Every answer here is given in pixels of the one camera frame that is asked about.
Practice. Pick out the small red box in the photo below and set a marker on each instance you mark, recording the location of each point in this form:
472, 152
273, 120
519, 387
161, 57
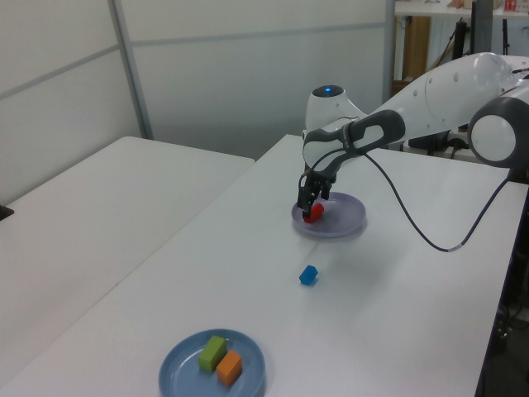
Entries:
511, 5

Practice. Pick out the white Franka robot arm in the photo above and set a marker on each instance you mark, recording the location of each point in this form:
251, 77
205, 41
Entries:
446, 95

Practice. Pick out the purple plate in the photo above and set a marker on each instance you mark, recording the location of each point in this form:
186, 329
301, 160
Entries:
343, 215

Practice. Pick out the grey partition post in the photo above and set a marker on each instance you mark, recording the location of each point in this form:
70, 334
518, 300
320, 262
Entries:
132, 74
390, 49

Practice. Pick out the black stand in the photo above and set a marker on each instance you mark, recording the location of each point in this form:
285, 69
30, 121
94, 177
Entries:
460, 39

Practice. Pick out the red cylinder block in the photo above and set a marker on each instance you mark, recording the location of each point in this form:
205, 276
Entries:
316, 213

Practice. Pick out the blue plate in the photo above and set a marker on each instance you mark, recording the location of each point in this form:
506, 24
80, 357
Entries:
182, 372

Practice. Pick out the orange block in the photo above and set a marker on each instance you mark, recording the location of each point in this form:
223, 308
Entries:
229, 368

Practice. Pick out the blue block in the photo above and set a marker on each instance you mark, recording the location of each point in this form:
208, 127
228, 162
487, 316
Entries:
308, 275

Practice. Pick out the brown wooden cabinet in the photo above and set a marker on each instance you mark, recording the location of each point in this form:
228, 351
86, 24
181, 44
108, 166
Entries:
415, 49

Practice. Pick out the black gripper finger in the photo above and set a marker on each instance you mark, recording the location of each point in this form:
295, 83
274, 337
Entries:
326, 191
307, 200

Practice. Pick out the green block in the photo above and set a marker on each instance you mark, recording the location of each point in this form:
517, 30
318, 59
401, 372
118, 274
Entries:
211, 353

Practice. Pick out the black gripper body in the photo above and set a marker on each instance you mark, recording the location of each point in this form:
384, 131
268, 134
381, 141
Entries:
318, 178

